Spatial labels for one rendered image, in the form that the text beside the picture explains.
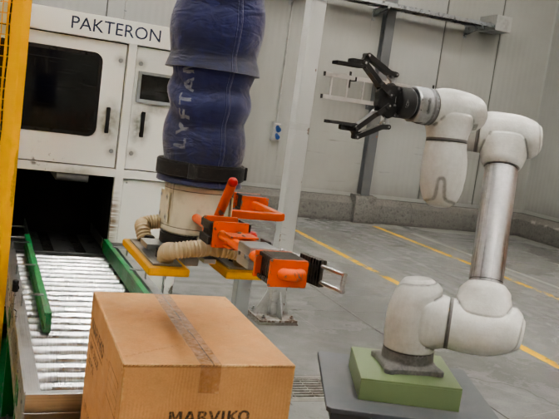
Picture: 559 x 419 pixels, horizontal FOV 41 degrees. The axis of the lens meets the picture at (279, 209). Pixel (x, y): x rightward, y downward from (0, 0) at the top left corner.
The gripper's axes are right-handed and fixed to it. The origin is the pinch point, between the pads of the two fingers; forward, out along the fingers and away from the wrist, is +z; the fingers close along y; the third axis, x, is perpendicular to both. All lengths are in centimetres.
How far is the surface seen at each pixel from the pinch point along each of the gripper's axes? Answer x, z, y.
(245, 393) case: -5, 14, 71
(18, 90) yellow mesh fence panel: 138, 61, 10
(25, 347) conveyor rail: 107, 53, 99
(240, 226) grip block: -3.0, 19.9, 32.5
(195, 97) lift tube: 17.7, 27.8, 5.4
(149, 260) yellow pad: 16, 35, 45
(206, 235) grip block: -0.8, 26.8, 35.4
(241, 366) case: -5, 16, 64
